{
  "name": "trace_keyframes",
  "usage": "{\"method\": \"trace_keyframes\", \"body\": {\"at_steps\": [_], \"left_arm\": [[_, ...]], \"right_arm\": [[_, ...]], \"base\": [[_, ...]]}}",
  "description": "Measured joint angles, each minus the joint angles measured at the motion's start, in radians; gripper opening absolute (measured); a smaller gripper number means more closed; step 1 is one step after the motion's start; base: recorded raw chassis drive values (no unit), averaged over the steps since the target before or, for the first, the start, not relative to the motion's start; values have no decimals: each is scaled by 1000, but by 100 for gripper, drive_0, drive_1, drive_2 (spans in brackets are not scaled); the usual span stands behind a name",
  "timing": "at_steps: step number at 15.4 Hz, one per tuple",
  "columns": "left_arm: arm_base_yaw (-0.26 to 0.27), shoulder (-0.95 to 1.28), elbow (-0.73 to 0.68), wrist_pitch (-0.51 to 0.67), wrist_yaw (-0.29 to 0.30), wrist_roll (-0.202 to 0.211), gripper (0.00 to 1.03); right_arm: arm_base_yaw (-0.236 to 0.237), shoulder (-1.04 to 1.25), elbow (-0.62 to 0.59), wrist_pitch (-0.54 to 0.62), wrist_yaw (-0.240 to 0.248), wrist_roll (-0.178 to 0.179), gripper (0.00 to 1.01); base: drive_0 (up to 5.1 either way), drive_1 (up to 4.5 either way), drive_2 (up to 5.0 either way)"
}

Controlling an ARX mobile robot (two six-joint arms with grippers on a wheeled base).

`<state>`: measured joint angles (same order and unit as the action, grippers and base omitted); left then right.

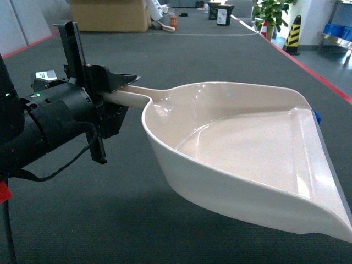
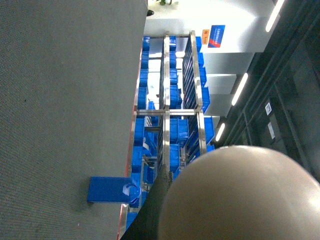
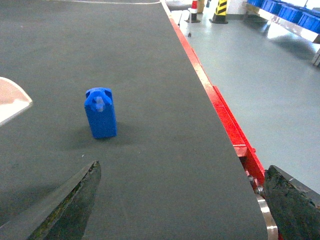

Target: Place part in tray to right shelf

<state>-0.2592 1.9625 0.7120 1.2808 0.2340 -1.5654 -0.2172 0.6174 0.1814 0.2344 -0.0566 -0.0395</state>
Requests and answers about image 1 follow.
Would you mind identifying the yellow black traffic cone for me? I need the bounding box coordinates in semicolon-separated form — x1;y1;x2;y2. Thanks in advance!
283;15;301;56

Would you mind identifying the black box with label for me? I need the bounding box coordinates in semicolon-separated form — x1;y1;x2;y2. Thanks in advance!
217;4;234;26

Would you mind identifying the white foam packaging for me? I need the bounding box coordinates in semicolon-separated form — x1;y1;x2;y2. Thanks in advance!
148;0;163;21

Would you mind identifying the large cardboard box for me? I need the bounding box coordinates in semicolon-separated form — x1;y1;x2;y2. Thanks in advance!
69;0;151;32

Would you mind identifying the black cable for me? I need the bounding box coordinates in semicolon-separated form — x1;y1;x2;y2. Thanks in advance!
0;122;98;264

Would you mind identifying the green potted plant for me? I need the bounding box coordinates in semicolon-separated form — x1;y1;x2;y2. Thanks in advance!
252;0;297;41

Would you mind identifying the red white traffic cone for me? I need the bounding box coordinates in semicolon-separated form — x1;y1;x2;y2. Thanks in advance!
260;20;268;38

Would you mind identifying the orange bottle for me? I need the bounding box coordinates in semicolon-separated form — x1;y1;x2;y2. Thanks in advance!
170;15;178;30

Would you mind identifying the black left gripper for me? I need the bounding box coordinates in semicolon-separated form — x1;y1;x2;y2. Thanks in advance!
55;20;140;164

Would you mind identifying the wooden handled brush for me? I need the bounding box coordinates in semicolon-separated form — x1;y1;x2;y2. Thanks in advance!
151;21;176;32

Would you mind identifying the blue plastic part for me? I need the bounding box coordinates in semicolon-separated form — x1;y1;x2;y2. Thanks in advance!
313;110;322;124

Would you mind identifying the beige plastic dustpan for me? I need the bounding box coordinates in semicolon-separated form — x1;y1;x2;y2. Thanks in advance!
102;81;351;242

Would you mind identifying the steel shelf rack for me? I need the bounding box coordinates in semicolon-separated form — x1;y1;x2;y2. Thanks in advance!
318;1;351;68

